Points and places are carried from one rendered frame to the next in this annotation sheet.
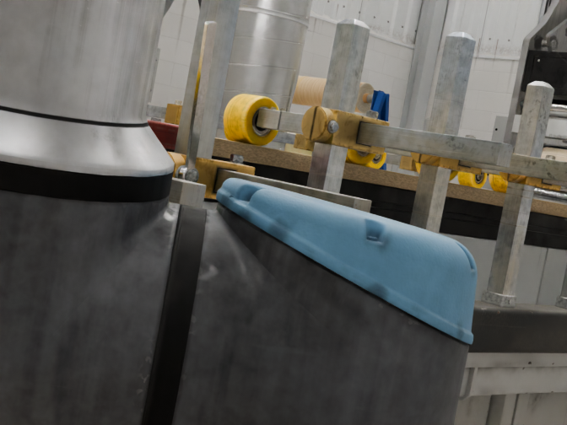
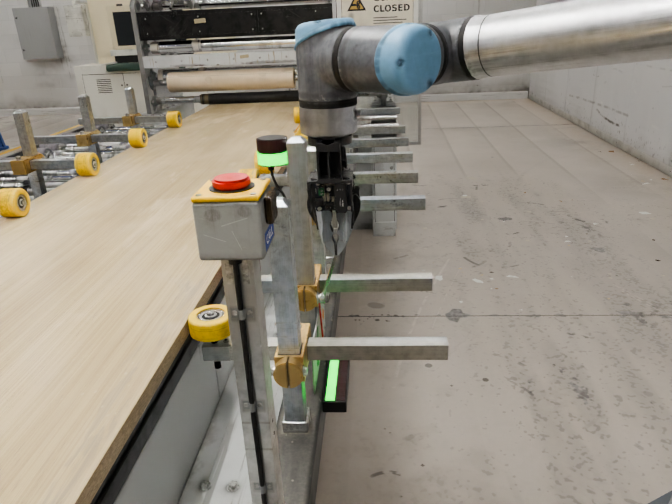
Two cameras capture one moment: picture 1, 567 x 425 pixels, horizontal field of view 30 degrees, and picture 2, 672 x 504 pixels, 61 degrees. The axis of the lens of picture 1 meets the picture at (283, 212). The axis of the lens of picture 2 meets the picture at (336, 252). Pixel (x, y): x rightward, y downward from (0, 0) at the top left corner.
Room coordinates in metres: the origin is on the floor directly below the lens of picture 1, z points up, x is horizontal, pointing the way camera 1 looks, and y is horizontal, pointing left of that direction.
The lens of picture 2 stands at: (0.50, 0.80, 1.38)
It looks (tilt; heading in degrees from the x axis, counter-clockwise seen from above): 22 degrees down; 319
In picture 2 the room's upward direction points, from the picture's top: 3 degrees counter-clockwise
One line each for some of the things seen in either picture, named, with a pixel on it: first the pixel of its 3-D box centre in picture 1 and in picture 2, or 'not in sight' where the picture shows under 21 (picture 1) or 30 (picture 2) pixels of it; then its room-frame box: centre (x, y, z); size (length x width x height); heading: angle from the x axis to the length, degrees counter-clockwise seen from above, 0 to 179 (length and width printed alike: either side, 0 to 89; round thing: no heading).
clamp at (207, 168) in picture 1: (201, 176); (306, 286); (1.38, 0.11, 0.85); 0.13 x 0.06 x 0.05; 134
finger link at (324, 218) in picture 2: not in sight; (325, 233); (1.19, 0.21, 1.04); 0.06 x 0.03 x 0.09; 134
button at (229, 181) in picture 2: not in sight; (231, 184); (1.01, 0.49, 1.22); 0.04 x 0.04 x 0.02
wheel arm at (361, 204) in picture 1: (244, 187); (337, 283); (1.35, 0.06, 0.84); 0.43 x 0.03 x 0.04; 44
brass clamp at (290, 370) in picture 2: not in sight; (293, 354); (1.20, 0.29, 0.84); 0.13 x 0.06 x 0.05; 134
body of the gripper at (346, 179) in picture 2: not in sight; (331, 172); (1.18, 0.20, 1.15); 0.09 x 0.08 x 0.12; 134
